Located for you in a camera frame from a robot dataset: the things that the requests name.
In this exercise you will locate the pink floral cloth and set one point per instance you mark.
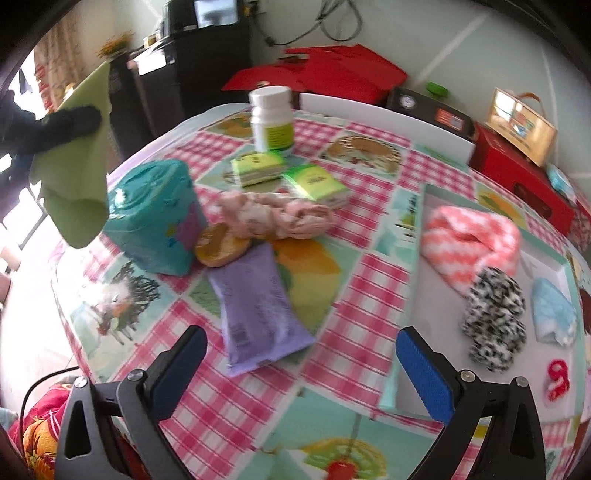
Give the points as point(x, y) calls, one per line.
point(277, 214)

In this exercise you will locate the light blue packet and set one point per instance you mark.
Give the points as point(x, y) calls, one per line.
point(561, 182)

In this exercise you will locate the white board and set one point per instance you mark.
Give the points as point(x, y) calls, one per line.
point(388, 122)

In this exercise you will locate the purple packet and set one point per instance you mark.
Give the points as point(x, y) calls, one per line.
point(258, 304)

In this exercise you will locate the patterned curtain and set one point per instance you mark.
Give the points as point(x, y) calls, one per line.
point(57, 60)

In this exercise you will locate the round yellow packet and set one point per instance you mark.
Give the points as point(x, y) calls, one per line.
point(219, 244)

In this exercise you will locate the green round cap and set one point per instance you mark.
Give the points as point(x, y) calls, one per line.
point(436, 88)

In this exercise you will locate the white plastic bottle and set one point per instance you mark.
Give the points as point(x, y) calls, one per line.
point(272, 120)

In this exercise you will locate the yellow flowers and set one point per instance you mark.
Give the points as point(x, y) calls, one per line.
point(115, 46)

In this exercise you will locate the black box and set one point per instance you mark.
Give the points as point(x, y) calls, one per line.
point(434, 113)

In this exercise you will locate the black cabinet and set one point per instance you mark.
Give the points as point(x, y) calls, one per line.
point(184, 87)

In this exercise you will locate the green tissue packet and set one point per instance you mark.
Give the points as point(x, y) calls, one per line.
point(256, 168)
point(316, 184)

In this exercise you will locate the red floral cushion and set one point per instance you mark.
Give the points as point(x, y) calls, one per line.
point(37, 424)

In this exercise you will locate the green cloth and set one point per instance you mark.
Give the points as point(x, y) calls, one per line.
point(74, 184)

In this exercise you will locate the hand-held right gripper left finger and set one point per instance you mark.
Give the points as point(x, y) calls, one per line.
point(182, 367)

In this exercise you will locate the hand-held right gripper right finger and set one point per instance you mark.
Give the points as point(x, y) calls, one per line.
point(425, 381)

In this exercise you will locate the blue face mask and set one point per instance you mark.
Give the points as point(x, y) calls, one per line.
point(554, 314)

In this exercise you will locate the red box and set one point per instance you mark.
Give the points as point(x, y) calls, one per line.
point(521, 184)

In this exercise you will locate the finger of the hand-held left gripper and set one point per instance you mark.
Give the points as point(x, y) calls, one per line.
point(74, 122)

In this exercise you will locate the pink white fuzzy cloth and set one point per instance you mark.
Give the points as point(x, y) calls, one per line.
point(466, 240)

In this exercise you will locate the small red knitted item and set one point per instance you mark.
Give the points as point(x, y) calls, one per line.
point(556, 376)

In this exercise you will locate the teal plastic case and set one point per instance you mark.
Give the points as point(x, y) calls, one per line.
point(147, 221)

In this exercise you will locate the white tray with teal rim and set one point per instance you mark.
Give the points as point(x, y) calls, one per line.
point(438, 314)

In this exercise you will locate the black white spotted fuzzy cloth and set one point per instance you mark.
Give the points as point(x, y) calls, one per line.
point(496, 318)

